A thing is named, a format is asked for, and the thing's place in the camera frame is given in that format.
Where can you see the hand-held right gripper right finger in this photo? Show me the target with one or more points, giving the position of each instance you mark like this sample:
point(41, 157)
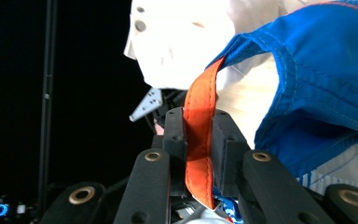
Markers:
point(227, 149)

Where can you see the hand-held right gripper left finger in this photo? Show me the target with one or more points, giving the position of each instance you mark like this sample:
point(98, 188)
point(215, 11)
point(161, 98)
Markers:
point(174, 137)

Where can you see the black metal stand pole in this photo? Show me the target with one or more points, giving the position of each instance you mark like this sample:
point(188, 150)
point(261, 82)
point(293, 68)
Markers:
point(47, 93)

